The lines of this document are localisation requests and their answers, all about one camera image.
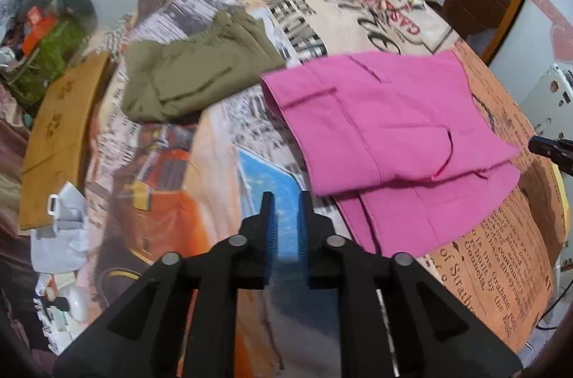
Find brown cardboard box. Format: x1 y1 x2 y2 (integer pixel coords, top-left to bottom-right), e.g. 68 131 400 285
19 51 110 231

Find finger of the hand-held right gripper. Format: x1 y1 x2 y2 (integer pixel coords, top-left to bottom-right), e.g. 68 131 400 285
527 135 573 176

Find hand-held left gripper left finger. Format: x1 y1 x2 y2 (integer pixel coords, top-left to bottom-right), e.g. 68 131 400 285
51 191 280 378

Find printed blanket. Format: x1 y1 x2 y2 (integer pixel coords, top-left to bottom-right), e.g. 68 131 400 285
83 0 567 378

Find white appliance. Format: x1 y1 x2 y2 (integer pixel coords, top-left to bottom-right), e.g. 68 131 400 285
521 62 573 137

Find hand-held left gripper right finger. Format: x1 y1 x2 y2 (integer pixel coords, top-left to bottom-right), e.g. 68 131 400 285
298 191 524 378

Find yellow bed sheet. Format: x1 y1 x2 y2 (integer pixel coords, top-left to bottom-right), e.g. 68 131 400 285
550 163 567 236

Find pink pants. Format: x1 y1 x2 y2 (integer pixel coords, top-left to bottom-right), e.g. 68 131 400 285
260 50 522 258

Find pink heart wall sticker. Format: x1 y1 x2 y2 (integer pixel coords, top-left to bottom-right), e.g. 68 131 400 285
528 0 573 61

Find black cable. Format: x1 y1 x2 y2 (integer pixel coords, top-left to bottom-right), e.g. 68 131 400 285
535 284 570 331

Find olive green pants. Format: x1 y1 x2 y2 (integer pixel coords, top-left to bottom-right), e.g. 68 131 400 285
122 9 287 123

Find green bag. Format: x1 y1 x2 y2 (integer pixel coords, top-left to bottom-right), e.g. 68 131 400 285
9 18 86 106

